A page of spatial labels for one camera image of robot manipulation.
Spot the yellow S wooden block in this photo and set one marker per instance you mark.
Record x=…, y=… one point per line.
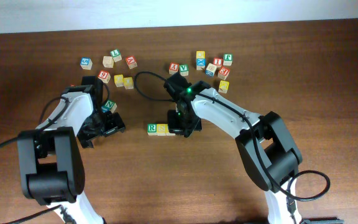
x=161, y=129

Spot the yellow wooden block X side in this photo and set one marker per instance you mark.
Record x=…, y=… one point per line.
x=119, y=80

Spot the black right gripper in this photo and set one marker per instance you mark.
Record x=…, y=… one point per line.
x=174, y=125

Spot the green R wooden block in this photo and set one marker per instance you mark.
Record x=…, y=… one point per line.
x=152, y=129

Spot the green L wooden block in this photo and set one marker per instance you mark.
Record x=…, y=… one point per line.
x=116, y=55

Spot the plain picture wooden block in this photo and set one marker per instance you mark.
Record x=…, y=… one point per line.
x=108, y=62

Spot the yellow O block 2 side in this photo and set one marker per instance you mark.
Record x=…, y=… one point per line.
x=128, y=83

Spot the red I wooden block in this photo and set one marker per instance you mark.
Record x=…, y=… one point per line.
x=218, y=62

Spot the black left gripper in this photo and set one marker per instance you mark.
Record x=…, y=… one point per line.
x=115, y=124

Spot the blue 5 wooden block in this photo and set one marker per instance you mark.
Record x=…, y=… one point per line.
x=86, y=63

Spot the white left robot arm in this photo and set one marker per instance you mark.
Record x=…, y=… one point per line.
x=51, y=168

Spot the blue tilted wooden block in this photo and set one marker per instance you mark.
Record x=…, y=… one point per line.
x=210, y=70

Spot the red 6 wooden block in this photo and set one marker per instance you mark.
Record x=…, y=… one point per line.
x=104, y=76

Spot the red E wooden block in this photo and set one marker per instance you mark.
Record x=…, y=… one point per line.
x=223, y=73

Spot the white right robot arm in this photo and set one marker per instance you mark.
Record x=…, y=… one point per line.
x=268, y=151

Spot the green N wooden block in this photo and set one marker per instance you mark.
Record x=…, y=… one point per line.
x=111, y=105

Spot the green J wooden block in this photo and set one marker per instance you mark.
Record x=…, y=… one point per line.
x=227, y=59

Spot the blue X wooden block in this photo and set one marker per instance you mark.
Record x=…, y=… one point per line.
x=200, y=63

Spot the blue P wooden block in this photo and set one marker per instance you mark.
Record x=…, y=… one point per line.
x=104, y=109

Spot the yellow top stacked block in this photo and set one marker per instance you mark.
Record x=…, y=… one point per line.
x=200, y=54

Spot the green V wooden block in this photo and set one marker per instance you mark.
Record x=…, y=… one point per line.
x=184, y=70

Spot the red Y wooden block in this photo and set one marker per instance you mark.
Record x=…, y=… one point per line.
x=173, y=68

